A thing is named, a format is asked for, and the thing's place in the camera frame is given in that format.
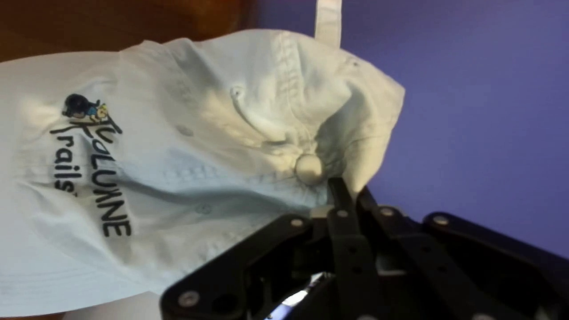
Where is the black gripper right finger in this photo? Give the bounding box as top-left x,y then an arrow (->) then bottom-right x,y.
355,187 -> 569,320

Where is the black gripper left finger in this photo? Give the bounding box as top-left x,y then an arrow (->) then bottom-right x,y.
158,177 -> 382,320

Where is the white cloth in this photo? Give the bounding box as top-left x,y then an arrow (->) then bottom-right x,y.
0,0 -> 409,320

